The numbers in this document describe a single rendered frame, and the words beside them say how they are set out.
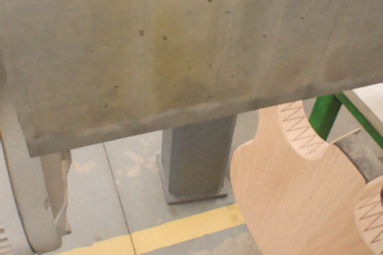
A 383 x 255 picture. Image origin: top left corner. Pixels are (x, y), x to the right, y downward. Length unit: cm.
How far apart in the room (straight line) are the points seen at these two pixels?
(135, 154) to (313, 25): 183
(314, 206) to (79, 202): 144
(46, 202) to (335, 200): 35
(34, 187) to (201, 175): 147
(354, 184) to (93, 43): 37
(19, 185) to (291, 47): 24
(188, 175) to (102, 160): 47
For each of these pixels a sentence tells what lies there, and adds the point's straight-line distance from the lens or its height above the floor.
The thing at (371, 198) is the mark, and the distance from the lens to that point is 57.
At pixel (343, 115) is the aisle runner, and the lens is 251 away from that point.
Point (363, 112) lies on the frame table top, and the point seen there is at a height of 91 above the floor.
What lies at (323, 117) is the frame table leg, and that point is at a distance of 128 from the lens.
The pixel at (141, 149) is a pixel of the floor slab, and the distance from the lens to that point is 211.
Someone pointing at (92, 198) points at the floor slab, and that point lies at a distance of 196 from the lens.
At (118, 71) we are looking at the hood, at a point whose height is 145.
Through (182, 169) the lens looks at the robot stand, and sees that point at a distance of 176.
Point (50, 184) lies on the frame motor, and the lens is 40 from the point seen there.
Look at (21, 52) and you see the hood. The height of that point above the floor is 147.
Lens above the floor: 161
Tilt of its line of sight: 44 degrees down
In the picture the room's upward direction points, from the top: 6 degrees clockwise
